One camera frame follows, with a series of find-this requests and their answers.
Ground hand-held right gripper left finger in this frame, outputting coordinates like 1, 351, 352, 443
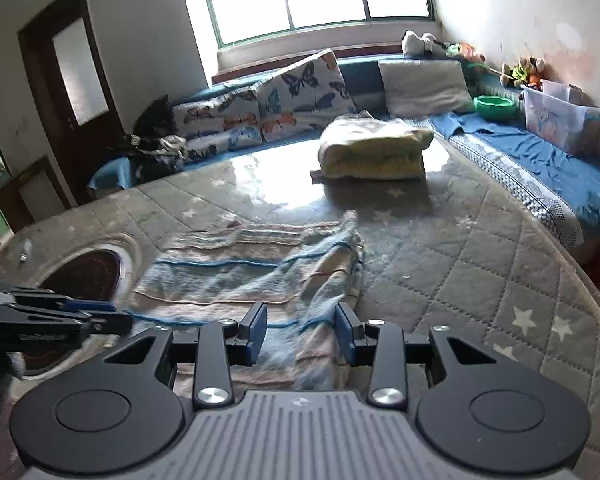
104, 302, 269, 409

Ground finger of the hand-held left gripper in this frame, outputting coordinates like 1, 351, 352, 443
10, 287, 117, 312
11, 309, 133, 337

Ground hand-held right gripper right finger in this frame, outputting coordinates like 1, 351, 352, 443
334, 302, 498, 408

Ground blue striped cloth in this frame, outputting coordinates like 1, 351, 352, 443
129, 209, 367, 392

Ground pile of dark clothes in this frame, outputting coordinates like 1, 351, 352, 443
122, 132, 192, 182

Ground wooden cabinet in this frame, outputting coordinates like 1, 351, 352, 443
0, 87, 72, 257

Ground grey quilted star mat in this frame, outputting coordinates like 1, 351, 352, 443
0, 142, 600, 480

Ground folded yellow blanket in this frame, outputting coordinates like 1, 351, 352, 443
310, 110, 435, 183

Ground black bag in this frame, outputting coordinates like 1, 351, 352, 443
132, 95, 174, 137

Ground long butterfly print pillow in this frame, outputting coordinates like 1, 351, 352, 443
171, 86, 264, 159

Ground dark wooden door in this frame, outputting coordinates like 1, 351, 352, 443
17, 0, 124, 207

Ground grey patterned mattress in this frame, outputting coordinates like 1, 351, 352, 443
447, 132, 583, 251

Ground large butterfly print pillow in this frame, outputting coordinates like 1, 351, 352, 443
256, 49, 357, 144

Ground grey pillow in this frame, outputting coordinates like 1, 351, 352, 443
378, 57, 477, 119

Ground blue bed sheet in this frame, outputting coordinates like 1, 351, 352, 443
430, 110, 600, 242

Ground green bowl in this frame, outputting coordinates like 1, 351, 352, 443
473, 95, 517, 122

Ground white plush toy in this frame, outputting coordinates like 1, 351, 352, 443
401, 31, 447, 57

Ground clear plastic storage box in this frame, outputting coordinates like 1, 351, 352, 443
521, 79, 600, 157

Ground colourful plush toy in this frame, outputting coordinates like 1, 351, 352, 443
447, 42, 487, 64

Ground green and brown plush toys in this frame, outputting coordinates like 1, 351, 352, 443
500, 57, 549, 89

